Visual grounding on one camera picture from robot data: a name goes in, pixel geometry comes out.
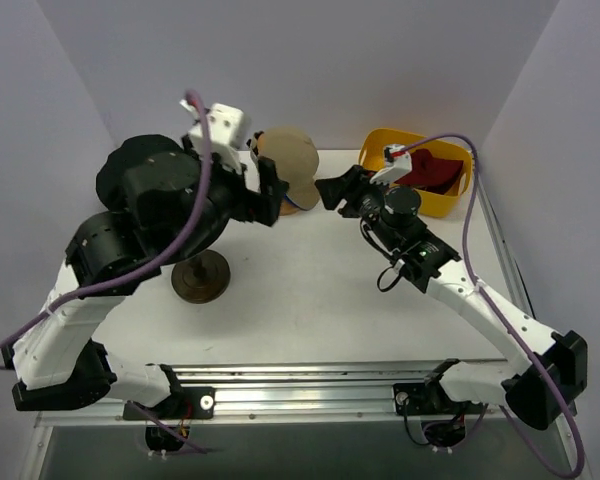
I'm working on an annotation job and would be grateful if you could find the dark red cap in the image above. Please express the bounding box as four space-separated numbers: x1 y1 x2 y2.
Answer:
396 149 464 195

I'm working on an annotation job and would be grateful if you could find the beige baseball cap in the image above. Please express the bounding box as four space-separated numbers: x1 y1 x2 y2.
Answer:
246 126 320 211

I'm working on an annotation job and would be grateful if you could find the blue baseball cap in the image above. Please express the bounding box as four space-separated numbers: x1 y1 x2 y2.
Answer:
284 195 306 211

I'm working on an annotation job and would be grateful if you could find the wooden hat stand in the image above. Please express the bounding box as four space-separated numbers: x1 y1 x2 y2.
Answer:
279 198 304 216

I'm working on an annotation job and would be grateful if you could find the aluminium side rail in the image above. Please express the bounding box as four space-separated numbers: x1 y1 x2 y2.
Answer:
472 155 536 319

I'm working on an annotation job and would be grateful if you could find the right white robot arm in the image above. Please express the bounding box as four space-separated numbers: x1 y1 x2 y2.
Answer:
315 165 588 430

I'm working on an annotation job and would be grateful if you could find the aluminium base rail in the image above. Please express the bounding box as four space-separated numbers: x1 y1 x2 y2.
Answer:
34 362 579 429

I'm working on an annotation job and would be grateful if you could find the black bucket hat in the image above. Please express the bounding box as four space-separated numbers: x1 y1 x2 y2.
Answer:
95 134 184 211

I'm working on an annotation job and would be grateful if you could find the dark round mannequin stand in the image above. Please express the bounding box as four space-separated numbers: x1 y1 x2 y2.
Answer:
171 249 231 304

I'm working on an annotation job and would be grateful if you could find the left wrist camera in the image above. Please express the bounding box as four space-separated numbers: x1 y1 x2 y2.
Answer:
180 99 251 173

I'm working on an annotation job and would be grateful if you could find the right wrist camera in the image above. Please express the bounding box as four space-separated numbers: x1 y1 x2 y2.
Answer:
370 144 412 186

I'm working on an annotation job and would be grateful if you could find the yellow plastic bin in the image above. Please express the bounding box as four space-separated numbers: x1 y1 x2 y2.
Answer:
358 128 474 218

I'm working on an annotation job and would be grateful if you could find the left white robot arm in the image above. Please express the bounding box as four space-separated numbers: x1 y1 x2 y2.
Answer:
2 135 289 419

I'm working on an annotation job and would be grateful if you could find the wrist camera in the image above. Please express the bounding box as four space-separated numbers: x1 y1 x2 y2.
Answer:
180 99 251 173
370 144 412 186

